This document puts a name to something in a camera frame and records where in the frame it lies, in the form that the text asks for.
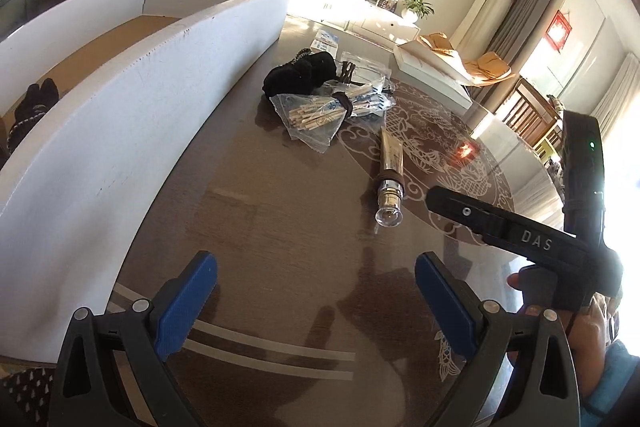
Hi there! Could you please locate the white tv console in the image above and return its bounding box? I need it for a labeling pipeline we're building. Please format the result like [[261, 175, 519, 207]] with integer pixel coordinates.
[[286, 0, 420, 49]]

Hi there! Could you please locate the person right hand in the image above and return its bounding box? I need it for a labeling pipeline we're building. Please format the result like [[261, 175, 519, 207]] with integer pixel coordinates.
[[505, 271, 622, 403]]

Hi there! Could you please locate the phone case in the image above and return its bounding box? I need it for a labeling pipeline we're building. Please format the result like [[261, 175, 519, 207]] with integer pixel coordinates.
[[337, 51, 392, 87]]

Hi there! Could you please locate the black pouch with trim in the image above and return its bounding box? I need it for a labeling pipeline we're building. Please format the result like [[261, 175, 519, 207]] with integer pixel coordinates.
[[262, 49, 336, 98]]

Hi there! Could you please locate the bagged cotton swabs bundle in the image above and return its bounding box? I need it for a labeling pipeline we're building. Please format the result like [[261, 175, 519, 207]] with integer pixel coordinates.
[[270, 82, 395, 154]]

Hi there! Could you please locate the orange lounge chair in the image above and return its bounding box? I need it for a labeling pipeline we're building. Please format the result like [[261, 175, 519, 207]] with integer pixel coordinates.
[[418, 32, 515, 87]]

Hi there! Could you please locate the white cardboard tray box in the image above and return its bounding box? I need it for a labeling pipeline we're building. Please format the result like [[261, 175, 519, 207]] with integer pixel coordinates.
[[1, 0, 286, 363]]

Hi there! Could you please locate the white book on table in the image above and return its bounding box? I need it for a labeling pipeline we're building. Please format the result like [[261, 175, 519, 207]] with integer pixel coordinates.
[[393, 41, 473, 109]]

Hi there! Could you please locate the black velvet pouch with chain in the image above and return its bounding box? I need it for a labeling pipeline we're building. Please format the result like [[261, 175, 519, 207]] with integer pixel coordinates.
[[6, 78, 60, 154]]

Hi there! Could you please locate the blue white medicine box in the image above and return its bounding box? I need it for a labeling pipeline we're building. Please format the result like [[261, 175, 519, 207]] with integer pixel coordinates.
[[309, 29, 340, 57]]

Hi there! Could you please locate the wooden chair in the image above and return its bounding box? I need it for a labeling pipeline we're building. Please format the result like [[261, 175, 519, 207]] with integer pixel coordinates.
[[501, 78, 560, 148]]

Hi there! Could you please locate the green potted plant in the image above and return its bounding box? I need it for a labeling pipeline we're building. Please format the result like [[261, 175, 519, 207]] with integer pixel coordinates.
[[399, 0, 435, 24]]

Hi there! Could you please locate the gold cosmetic tube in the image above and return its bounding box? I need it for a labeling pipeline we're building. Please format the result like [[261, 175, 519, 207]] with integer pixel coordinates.
[[374, 128, 405, 228]]

